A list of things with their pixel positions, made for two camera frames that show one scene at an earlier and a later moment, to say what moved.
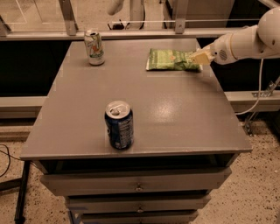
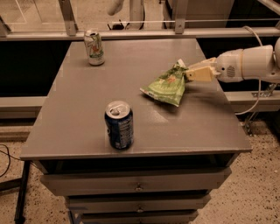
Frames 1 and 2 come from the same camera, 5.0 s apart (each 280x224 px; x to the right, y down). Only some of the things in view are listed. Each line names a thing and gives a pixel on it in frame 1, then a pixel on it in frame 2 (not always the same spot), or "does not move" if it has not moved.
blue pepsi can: x=120 y=124 does not move
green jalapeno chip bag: x=167 y=59 → x=168 y=87
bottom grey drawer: x=138 y=217 does not move
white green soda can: x=93 y=39 does not move
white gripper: x=220 y=52 → x=229 y=66
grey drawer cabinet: x=185 y=145 does not move
